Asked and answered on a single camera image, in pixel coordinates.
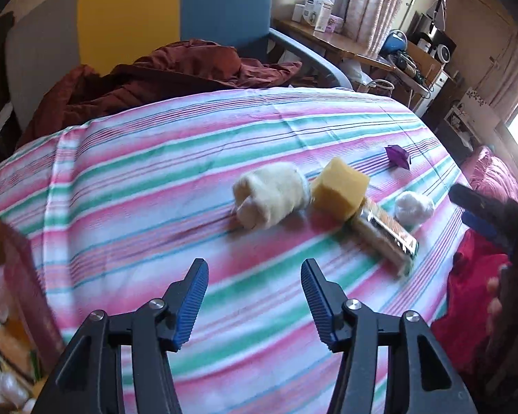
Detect cream plush sock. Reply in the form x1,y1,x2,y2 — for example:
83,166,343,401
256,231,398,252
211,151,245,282
232,161,314,231

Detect clear cracker packet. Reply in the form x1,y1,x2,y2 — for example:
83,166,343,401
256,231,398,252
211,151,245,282
349,196,419,277

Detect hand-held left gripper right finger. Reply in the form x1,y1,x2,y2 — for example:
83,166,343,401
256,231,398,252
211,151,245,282
300,258,478,414

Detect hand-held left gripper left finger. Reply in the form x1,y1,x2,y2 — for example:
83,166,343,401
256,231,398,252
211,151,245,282
35,258,210,414

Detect maroon jacket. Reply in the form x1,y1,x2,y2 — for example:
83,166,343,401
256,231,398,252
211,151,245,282
17,39,303,147

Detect grey yellow blue chair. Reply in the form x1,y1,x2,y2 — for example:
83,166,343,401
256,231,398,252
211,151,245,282
0,0,355,139

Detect white carton boxes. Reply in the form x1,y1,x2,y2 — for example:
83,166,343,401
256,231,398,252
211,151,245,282
291,0,335,31

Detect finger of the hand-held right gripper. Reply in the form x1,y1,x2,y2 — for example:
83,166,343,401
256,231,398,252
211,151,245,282
450,182,508,216
461,211,512,246

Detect pink quilt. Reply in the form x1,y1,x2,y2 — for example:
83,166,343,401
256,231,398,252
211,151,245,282
462,147,518,225

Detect wooden desk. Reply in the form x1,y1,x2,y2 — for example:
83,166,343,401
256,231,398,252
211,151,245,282
272,17,432,96

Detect red cloth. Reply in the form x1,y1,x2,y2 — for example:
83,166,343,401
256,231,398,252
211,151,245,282
432,228,514,380

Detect striped bedsheet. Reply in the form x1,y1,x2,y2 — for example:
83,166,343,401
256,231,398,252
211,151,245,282
0,86,471,414

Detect blue round object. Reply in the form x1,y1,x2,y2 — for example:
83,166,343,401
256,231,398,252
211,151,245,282
380,30,409,57

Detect checked curtain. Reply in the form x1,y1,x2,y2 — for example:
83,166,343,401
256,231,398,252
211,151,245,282
343,0,428,57

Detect small purple wrapper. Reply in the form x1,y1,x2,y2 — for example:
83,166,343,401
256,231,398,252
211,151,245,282
384,144,412,170

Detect gold cardboard box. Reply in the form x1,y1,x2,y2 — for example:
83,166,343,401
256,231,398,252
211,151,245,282
0,220,65,414

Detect white cotton ball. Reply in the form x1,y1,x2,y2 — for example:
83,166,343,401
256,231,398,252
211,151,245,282
0,371,31,408
394,190,434,225

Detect person's right hand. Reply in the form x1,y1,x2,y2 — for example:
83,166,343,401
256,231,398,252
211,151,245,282
486,267,508,337

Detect black appliance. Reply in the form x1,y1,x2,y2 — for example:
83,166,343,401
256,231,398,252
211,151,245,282
414,13,456,63

